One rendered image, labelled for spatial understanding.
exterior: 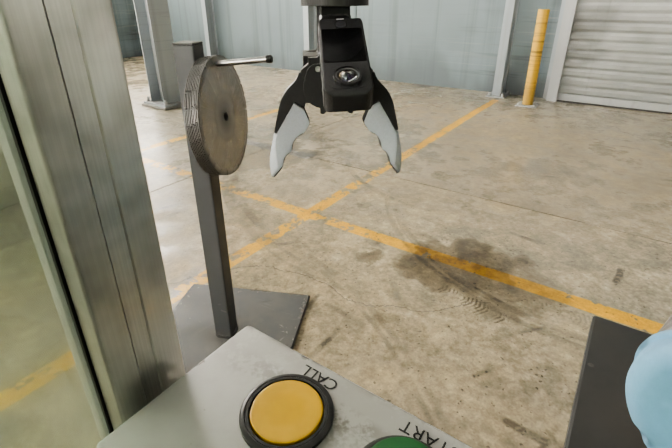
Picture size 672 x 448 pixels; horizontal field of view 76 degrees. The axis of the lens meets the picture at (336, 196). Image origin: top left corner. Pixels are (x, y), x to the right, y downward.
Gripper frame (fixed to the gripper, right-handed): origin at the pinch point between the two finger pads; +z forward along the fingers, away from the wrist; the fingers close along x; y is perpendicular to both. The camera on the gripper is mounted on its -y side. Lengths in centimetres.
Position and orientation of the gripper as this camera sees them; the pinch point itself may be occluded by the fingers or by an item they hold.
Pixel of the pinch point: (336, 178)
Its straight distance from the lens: 51.0
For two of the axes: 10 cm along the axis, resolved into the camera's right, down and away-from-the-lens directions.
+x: -10.0, 0.4, -0.7
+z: 0.0, 9.1, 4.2
